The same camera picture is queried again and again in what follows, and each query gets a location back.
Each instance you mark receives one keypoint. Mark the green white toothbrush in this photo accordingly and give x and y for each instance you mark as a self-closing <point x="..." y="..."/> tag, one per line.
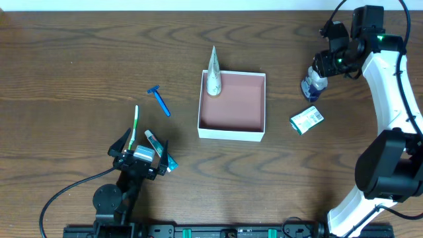
<point x="134" y="129"/>

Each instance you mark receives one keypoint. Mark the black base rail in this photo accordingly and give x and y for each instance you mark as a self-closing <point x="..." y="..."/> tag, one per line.
<point x="293" y="229"/>

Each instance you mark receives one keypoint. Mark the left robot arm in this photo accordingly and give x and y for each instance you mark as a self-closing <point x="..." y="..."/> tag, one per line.
<point x="114" y="203"/>

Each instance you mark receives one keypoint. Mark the teal toothpaste tube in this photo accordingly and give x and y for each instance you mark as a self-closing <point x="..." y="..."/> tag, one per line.
<point x="158" y="147"/>

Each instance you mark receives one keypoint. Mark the green white soap packet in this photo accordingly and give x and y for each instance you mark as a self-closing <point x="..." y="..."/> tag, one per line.
<point x="306" y="120"/>

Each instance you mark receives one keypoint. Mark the blue disposable razor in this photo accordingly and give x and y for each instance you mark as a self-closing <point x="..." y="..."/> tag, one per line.
<point x="154" y="90"/>

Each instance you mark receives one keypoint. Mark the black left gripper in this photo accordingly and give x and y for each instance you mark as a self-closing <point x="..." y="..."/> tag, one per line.
<point x="133" y="161"/>

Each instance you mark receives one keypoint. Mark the white box pink interior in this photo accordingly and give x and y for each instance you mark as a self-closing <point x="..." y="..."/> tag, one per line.
<point x="239" y="112"/>

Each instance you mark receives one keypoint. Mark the white lotion tube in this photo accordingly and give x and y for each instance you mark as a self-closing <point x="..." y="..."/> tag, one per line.
<point x="213" y="82"/>

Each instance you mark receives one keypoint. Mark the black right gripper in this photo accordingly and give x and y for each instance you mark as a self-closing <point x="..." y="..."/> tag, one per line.
<point x="321" y="66"/>

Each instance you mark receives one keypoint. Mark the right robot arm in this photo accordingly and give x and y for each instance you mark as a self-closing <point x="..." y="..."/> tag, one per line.
<point x="389" y="171"/>

